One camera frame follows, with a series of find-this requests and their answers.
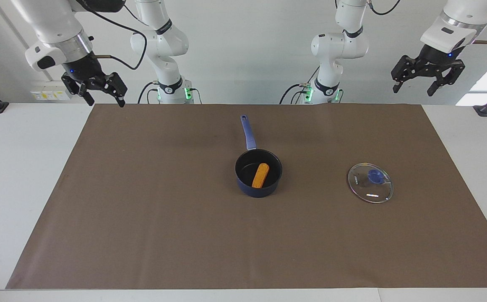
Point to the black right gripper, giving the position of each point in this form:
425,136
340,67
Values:
84,69

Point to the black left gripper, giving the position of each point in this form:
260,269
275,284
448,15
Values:
436,61

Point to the glass lid with blue knob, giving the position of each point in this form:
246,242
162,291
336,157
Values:
373,195

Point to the yellow toy corn cob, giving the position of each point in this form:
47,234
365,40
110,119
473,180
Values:
260,176

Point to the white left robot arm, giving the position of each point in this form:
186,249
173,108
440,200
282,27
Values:
335,46

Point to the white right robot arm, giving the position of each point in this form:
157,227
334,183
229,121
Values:
163,42

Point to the brown table mat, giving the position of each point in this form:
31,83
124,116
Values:
142,209

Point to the white wall socket box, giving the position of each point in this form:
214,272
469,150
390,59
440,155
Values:
50,95

